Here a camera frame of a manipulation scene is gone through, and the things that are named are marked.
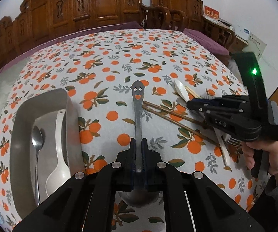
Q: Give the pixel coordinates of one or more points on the white plastic spoon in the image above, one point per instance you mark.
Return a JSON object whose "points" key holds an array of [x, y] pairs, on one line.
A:
{"points": [[61, 173]]}

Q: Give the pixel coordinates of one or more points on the person right hand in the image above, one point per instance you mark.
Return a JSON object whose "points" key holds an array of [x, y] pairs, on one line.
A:
{"points": [[271, 147]]}

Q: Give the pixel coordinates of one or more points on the purple seat cushion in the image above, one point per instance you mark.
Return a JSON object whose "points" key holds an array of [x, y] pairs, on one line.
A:
{"points": [[206, 42]]}

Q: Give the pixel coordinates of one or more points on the wooden armchair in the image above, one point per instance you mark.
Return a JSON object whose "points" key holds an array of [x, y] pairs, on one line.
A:
{"points": [[160, 17]]}

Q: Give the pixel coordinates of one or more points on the metal fork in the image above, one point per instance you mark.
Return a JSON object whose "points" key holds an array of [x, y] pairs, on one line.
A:
{"points": [[231, 141]]}

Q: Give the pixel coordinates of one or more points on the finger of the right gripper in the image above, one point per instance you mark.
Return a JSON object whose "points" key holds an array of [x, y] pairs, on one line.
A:
{"points": [[201, 107], [206, 100]]}

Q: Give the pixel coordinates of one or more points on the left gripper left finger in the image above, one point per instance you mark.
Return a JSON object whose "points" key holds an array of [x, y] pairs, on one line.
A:
{"points": [[126, 172]]}

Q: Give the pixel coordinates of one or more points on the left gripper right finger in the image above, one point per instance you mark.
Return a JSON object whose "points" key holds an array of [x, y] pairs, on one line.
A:
{"points": [[151, 172]]}

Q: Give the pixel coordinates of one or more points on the carved wooden bench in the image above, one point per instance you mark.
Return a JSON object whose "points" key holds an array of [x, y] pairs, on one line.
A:
{"points": [[40, 21]]}

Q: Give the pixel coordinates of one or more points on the small metal spoon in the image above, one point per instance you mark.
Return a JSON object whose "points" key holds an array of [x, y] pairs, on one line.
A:
{"points": [[37, 142]]}

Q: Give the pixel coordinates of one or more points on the red wall sign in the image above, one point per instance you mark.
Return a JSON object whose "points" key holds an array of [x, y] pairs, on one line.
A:
{"points": [[211, 13]]}

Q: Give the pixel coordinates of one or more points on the smiley face metal spoon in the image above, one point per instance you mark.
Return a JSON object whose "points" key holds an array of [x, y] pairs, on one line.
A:
{"points": [[139, 196]]}

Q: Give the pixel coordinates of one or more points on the white ceramic soup spoon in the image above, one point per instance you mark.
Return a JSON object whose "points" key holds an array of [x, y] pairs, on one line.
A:
{"points": [[182, 92]]}

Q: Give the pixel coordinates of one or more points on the orange print tablecloth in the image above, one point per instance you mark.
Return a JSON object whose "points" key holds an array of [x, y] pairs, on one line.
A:
{"points": [[97, 72]]}

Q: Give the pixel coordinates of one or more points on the grey rectangular tray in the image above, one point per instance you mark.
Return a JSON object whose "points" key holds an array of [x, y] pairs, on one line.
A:
{"points": [[41, 111]]}

